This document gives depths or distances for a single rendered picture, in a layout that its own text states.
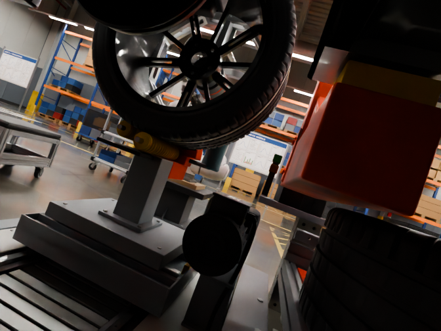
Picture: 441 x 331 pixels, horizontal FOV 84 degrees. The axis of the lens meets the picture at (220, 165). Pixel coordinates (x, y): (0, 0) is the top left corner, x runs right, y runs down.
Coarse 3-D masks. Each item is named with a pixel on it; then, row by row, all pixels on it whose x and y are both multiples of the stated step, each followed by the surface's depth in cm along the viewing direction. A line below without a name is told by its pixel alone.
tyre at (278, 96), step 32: (288, 0) 69; (96, 32) 80; (288, 32) 68; (96, 64) 79; (288, 64) 69; (128, 96) 76; (256, 96) 68; (160, 128) 73; (192, 128) 71; (224, 128) 70; (256, 128) 88
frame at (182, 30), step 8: (200, 16) 102; (216, 16) 101; (232, 16) 101; (184, 24) 103; (200, 24) 107; (216, 24) 106; (240, 24) 100; (176, 32) 105; (184, 32) 108; (160, 40) 104; (168, 40) 107; (256, 40) 96; (160, 48) 104; (168, 48) 110; (256, 48) 102; (152, 56) 105; (160, 56) 109; (152, 72) 105; (152, 80) 107; (152, 88) 103
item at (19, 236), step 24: (24, 216) 71; (24, 240) 71; (48, 240) 69; (72, 240) 68; (96, 240) 73; (72, 264) 67; (96, 264) 65; (120, 264) 64; (144, 264) 69; (168, 264) 79; (120, 288) 64; (144, 288) 62; (168, 288) 61
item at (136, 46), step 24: (240, 0) 85; (264, 0) 70; (192, 24) 95; (264, 24) 70; (120, 48) 82; (144, 48) 96; (192, 48) 91; (216, 48) 89; (120, 72) 78; (144, 72) 98; (216, 72) 90; (144, 96) 86
